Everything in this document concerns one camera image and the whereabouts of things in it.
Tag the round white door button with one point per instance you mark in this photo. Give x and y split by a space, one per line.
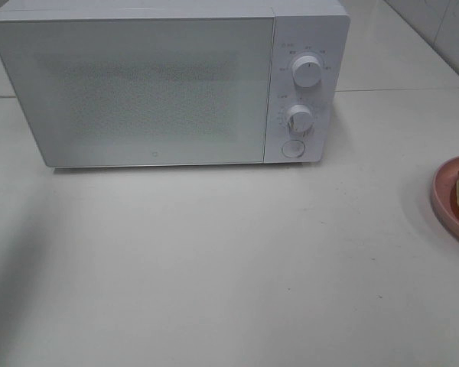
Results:
293 149

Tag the white microwave knob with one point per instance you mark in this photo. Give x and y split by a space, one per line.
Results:
299 118
306 71

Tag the pink round plate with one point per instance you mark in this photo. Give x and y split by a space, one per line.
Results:
443 195

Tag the white microwave door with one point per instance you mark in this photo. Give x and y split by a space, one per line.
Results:
149 92

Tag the white microwave oven body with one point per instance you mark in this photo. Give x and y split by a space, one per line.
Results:
300 28

